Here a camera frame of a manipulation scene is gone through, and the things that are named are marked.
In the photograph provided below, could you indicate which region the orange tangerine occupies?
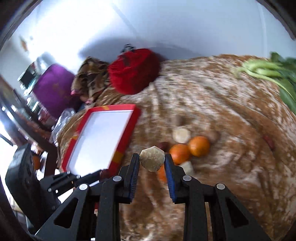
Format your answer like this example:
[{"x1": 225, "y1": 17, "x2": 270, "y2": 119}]
[
  {"x1": 169, "y1": 144, "x2": 191, "y2": 165},
  {"x1": 188, "y1": 136, "x2": 211, "y2": 157},
  {"x1": 157, "y1": 165, "x2": 167, "y2": 183}
]

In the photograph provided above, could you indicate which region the round brown longan fruit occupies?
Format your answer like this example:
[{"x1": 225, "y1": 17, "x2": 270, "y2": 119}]
[{"x1": 139, "y1": 146, "x2": 165, "y2": 172}]

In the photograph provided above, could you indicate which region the red jujube date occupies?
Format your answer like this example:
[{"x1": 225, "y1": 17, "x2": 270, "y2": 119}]
[{"x1": 158, "y1": 142, "x2": 169, "y2": 152}]

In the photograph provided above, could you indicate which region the pale cut fruit chunk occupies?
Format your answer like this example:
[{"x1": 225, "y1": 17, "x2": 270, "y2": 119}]
[{"x1": 172, "y1": 127, "x2": 191, "y2": 144}]

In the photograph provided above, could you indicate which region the red white shallow box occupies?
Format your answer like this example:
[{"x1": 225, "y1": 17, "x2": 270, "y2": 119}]
[{"x1": 62, "y1": 104, "x2": 140, "y2": 177}]

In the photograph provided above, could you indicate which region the golden patterned tablecloth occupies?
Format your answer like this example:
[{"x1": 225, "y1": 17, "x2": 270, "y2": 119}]
[{"x1": 71, "y1": 53, "x2": 295, "y2": 240}]

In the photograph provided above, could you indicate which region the clear plastic bag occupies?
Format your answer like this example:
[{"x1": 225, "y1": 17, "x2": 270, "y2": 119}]
[{"x1": 50, "y1": 108, "x2": 76, "y2": 147}]

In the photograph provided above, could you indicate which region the purple gift bag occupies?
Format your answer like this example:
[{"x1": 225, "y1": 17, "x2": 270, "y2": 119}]
[{"x1": 33, "y1": 64, "x2": 81, "y2": 119}]

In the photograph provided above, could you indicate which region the red velvet pouch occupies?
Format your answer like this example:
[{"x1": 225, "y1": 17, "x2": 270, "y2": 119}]
[{"x1": 107, "y1": 44, "x2": 161, "y2": 95}]

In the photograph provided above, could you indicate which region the brown floral fabric bundle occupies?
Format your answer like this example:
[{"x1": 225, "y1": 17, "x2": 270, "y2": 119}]
[{"x1": 71, "y1": 57, "x2": 110, "y2": 105}]

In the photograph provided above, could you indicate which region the green bok choy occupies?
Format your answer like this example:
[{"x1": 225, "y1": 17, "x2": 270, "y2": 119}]
[{"x1": 234, "y1": 52, "x2": 295, "y2": 113}]

